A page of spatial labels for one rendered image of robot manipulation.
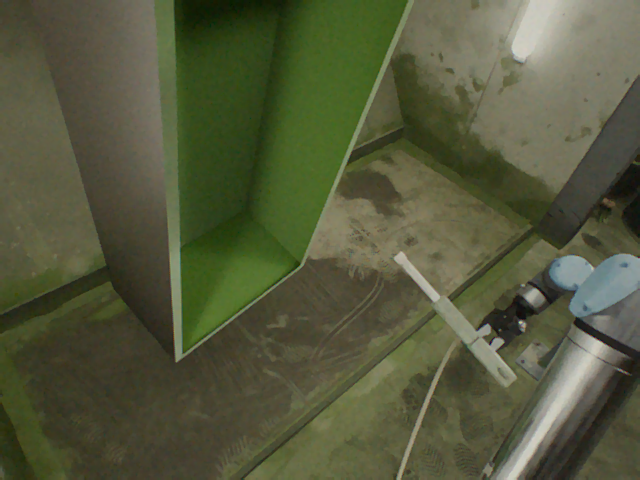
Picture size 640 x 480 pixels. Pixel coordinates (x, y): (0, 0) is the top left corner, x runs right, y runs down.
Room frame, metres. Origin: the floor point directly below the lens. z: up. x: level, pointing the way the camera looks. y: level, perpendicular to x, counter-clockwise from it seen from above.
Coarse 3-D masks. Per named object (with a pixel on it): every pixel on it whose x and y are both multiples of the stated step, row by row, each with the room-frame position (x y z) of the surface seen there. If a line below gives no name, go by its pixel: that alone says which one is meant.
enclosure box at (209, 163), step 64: (64, 0) 0.64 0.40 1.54; (128, 0) 0.53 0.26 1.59; (192, 0) 0.99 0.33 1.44; (256, 0) 1.15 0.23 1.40; (320, 0) 1.15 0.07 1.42; (384, 0) 1.04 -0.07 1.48; (64, 64) 0.69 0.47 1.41; (128, 64) 0.56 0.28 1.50; (192, 64) 1.01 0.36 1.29; (256, 64) 1.20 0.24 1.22; (320, 64) 1.13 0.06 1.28; (384, 64) 1.00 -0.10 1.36; (128, 128) 0.59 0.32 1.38; (192, 128) 1.04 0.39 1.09; (256, 128) 1.26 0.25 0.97; (320, 128) 1.12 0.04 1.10; (128, 192) 0.63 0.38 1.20; (192, 192) 1.08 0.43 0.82; (256, 192) 1.29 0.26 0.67; (320, 192) 1.10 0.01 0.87; (128, 256) 0.70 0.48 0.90; (192, 256) 1.05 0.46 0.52; (256, 256) 1.12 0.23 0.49; (192, 320) 0.80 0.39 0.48
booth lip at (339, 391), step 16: (496, 256) 1.76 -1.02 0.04; (480, 272) 1.62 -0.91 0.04; (464, 288) 1.50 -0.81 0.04; (400, 336) 1.14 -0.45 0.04; (384, 352) 1.05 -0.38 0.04; (368, 368) 0.96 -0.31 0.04; (352, 384) 0.88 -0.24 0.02; (304, 416) 0.70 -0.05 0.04; (288, 432) 0.63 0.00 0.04; (272, 448) 0.56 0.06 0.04; (256, 464) 0.50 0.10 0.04
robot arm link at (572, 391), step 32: (608, 288) 0.42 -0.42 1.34; (576, 320) 0.43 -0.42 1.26; (608, 320) 0.40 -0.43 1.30; (576, 352) 0.38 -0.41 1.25; (608, 352) 0.36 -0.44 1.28; (544, 384) 0.35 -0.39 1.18; (576, 384) 0.34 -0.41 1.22; (608, 384) 0.33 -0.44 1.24; (544, 416) 0.31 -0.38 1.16; (576, 416) 0.30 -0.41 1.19; (608, 416) 0.30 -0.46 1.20; (512, 448) 0.28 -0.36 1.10; (544, 448) 0.27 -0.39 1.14; (576, 448) 0.27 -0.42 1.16
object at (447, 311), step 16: (400, 256) 0.89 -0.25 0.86; (416, 272) 0.86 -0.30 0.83; (432, 288) 0.83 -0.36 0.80; (432, 304) 0.80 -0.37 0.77; (448, 304) 0.78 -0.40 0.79; (448, 320) 0.75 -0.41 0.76; (464, 320) 0.75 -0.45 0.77; (464, 336) 0.72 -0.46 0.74; (480, 352) 0.68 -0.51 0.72; (496, 368) 0.65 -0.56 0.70
